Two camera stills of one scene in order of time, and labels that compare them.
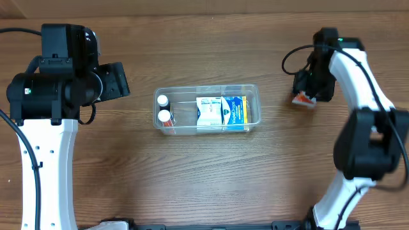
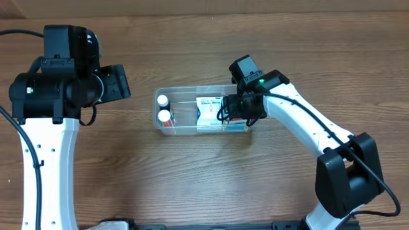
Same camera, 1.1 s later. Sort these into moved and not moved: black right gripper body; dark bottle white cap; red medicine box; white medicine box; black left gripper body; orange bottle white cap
Moved: red medicine box; black right gripper body
Not moved: white medicine box; black left gripper body; dark bottle white cap; orange bottle white cap
